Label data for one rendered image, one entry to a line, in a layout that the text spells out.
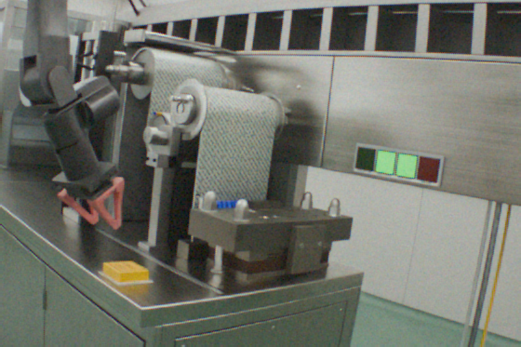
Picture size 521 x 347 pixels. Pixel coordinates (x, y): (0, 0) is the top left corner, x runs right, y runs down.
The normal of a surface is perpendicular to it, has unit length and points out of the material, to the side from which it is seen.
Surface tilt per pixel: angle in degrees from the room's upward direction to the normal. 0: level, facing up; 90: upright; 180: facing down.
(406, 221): 90
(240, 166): 90
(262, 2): 90
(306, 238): 90
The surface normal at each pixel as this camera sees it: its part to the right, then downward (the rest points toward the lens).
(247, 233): 0.69, 0.12
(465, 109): -0.72, -0.05
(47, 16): 0.77, -0.09
